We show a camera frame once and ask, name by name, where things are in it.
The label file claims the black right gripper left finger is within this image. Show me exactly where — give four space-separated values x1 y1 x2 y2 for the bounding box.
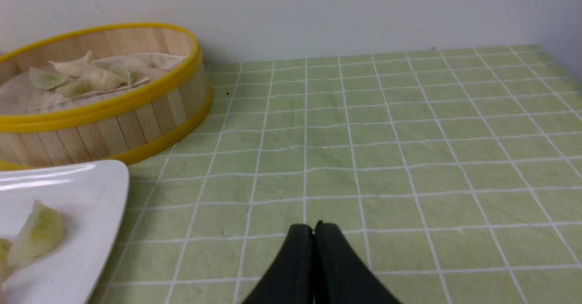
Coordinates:
243 224 314 304

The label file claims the white square plate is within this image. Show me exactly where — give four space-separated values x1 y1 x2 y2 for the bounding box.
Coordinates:
0 160 130 304

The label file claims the pale green dumpling on plate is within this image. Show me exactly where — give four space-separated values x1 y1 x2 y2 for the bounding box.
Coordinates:
7 200 66 268

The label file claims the dumpling in steamer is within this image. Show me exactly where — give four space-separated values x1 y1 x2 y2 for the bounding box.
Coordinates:
83 64 132 91
55 78 93 98
29 67 67 90
49 50 93 78

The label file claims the small green dumpling on plate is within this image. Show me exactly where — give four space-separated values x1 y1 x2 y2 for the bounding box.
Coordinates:
0 238 13 284

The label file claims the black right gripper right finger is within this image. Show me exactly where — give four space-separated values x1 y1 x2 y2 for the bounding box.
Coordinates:
313 221 400 304

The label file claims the green checked tablecloth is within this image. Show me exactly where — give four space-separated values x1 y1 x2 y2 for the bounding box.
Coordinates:
90 45 582 304

